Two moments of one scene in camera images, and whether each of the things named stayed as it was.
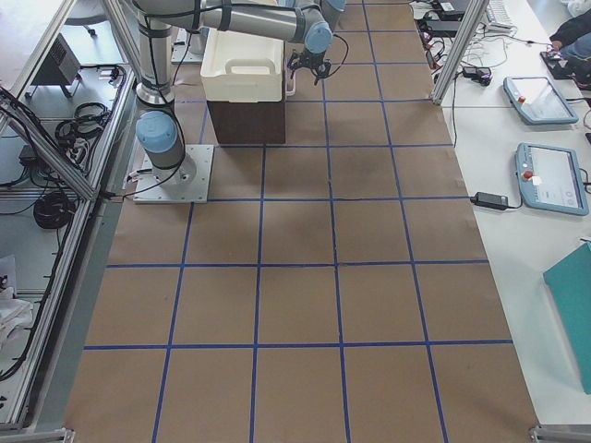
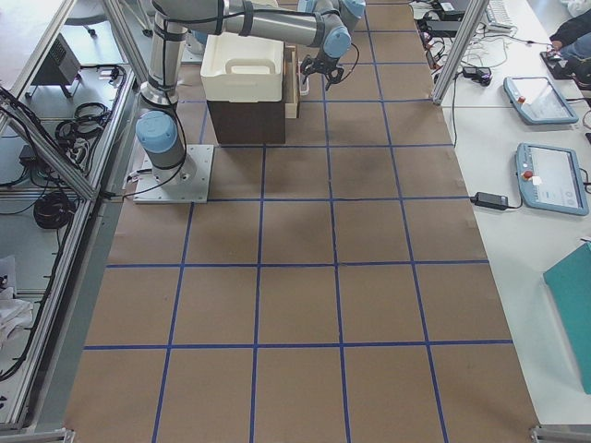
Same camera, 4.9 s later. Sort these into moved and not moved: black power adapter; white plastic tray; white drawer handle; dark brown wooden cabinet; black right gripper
Moved: white drawer handle; black right gripper
Not moved: dark brown wooden cabinet; black power adapter; white plastic tray
